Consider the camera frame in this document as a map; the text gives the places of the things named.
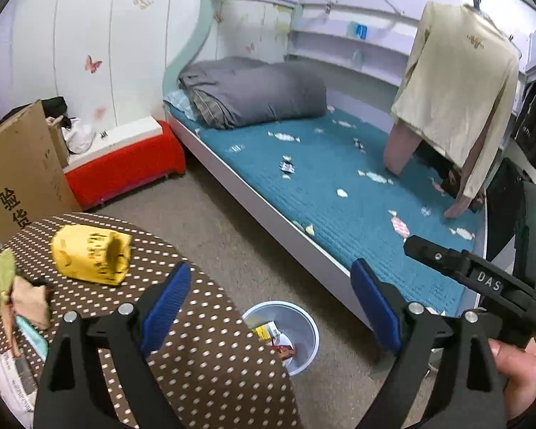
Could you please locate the grey folded quilt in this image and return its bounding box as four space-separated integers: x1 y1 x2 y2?
178 57 327 130

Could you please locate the teal bunk bed frame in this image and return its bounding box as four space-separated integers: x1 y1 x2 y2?
163 0 487 317

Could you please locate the beige hanging shirt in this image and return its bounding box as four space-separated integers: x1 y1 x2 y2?
391 1 519 198

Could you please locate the blue white medicine box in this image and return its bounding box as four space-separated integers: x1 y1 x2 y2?
15 316 48 362

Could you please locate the brown polka dot tablecloth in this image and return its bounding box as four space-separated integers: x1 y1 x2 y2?
0 213 302 428

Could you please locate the blue box on shelf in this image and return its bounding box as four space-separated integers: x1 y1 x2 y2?
354 23 368 40

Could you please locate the white plastic bag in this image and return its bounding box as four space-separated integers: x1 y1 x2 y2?
61 117 95 155

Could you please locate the blue plastic trash bin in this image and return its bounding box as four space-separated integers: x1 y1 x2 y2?
242 300 320 376

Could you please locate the red storage bench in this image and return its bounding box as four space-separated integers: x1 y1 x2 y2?
64 116 186 209

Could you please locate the red snack bag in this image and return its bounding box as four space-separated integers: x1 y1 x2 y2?
271 339 295 361

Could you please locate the yellow paper bag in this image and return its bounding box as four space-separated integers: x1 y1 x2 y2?
51 225 131 287

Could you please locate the teal bed mattress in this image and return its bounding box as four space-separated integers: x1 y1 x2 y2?
164 89 481 316

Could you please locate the large cardboard box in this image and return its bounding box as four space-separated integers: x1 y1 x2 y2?
0 101 81 243

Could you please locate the green leaf wrapper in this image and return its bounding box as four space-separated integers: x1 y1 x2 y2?
0 249 21 358

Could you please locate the white wardrobe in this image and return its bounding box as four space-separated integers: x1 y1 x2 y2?
0 0 200 132

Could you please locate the yellow white carton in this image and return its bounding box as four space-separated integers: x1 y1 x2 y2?
253 321 281 344

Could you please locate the black snack wrapper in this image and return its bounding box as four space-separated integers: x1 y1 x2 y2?
0 350 38 428

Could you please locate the right hand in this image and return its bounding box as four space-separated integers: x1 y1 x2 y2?
488 338 536 420

